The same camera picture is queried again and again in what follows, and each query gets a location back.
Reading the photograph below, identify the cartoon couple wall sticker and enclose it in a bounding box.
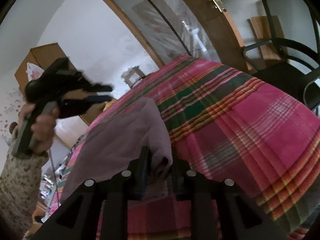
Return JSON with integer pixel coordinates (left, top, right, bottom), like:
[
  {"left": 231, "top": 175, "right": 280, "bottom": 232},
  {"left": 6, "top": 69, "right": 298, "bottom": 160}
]
[{"left": 1, "top": 77, "right": 24, "bottom": 143}]

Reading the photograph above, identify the brown wooden wardrobe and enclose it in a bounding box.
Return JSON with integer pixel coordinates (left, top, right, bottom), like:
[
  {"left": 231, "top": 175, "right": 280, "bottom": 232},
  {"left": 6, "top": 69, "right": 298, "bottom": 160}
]
[{"left": 15, "top": 43, "right": 106, "bottom": 125}]

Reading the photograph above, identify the sliding glass door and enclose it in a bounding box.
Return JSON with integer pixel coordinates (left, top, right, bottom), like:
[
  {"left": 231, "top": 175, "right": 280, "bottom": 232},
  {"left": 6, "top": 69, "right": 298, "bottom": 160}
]
[{"left": 103, "top": 0, "right": 220, "bottom": 67}]

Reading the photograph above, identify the cardboard box with label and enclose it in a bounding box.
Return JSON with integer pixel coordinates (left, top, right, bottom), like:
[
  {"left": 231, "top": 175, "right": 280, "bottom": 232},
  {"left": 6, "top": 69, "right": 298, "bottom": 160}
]
[{"left": 121, "top": 66, "right": 146, "bottom": 88}]

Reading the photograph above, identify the left forearm in floral sleeve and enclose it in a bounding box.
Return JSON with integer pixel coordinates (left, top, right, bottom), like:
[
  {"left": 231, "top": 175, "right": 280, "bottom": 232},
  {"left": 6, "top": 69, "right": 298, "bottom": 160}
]
[{"left": 0, "top": 128, "right": 48, "bottom": 239}]

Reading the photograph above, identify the white plastic bag with print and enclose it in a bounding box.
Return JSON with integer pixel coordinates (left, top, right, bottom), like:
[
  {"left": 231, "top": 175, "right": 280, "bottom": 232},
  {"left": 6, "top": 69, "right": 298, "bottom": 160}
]
[{"left": 26, "top": 62, "right": 44, "bottom": 82}]

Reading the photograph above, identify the purple fleece garment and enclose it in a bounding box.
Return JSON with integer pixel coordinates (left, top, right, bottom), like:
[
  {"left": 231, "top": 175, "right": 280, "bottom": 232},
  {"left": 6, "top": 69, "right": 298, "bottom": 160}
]
[{"left": 60, "top": 98, "right": 173, "bottom": 202}]

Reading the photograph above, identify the black mesh office chair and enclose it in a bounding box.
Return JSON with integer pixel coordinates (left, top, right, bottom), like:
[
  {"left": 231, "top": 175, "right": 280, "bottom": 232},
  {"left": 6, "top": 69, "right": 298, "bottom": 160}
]
[{"left": 242, "top": 0, "right": 319, "bottom": 111}]

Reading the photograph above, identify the brown wooden room door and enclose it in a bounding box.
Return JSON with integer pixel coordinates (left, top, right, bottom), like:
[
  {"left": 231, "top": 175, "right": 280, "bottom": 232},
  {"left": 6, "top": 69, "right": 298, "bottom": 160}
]
[{"left": 183, "top": 0, "right": 253, "bottom": 73}]

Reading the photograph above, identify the person's left hand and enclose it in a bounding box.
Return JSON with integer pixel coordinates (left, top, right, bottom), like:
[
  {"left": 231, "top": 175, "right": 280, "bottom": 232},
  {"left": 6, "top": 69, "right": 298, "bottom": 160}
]
[{"left": 14, "top": 102, "right": 59, "bottom": 159}]

